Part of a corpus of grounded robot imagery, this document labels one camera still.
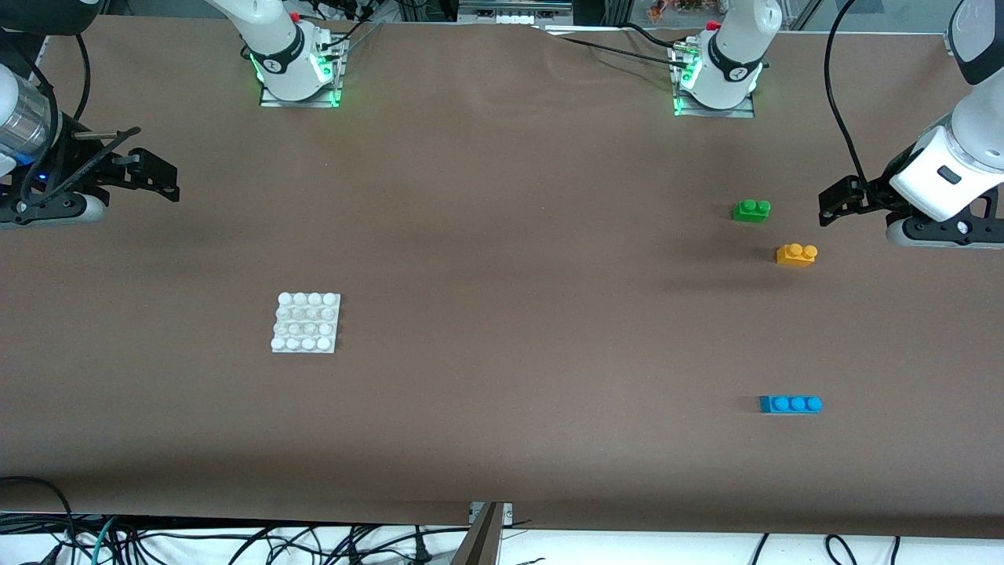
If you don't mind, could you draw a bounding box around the brown table cover sheet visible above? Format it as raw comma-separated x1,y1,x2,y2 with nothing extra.
0,14,1004,542

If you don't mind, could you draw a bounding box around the short black table cable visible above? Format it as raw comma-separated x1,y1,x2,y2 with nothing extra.
622,22,693,51

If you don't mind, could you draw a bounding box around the orange red clutter pile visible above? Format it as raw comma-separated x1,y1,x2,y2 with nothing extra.
648,0,726,21

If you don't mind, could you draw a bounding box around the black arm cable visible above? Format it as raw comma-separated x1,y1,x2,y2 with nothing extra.
824,0,871,188
0,31,92,197

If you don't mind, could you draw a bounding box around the dark metal beam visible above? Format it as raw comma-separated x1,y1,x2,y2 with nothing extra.
449,502,504,565

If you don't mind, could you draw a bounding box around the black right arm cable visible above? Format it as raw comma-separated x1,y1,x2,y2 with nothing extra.
0,31,92,197

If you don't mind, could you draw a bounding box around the teal cable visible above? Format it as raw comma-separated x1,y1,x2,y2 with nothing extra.
89,514,120,565

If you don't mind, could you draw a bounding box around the long black table cable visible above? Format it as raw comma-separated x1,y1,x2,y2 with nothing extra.
540,27,682,64

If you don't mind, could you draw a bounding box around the aluminium frame rail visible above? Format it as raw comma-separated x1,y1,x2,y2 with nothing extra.
457,0,575,26

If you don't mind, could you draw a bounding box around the thick black looped cable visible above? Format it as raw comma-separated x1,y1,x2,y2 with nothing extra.
0,475,79,565

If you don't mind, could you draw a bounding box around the white studded base plate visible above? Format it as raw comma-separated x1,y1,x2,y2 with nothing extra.
271,292,342,354

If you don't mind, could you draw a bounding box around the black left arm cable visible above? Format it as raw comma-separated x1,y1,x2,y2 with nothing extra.
824,0,871,188

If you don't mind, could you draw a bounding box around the blue three-stud block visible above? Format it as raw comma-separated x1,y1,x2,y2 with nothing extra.
759,395,824,414

